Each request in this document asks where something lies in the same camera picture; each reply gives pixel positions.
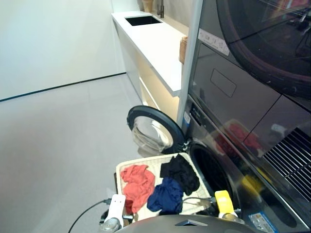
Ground round washing machine door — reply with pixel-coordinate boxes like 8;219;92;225
126;105;187;156

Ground black sink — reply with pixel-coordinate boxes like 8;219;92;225
124;16;163;27

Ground red garment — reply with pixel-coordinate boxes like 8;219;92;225
120;164;156;214

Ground dark stacked dryer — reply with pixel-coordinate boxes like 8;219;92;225
188;0;311;207

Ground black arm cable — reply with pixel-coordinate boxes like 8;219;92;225
182;197;217;210
68;198;113;233

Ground blue and white washer sticker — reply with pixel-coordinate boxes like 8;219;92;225
247;211;272;231

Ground pale woven laundry basket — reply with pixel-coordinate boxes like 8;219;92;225
115;152;212;216

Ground grey robot torso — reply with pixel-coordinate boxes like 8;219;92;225
121;214;256;233

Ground dark metal faucet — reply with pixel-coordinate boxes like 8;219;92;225
156;0;165;18

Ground navy blue garment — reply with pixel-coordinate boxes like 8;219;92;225
146;177;184;216

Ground white counter cabinet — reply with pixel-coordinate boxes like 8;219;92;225
111;11;190;122

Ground black garment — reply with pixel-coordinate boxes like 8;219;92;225
159;153;201;196

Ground white dryer instruction sticker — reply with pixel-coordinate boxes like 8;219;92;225
198;28;230;56

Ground blue washer label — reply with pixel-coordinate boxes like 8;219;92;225
182;111;191;132

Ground white cabinet side panel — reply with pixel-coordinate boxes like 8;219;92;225
176;0;204;127

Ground beige vase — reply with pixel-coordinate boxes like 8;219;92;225
137;0;154;12

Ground small brown woven basket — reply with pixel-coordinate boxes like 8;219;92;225
179;35;189;64

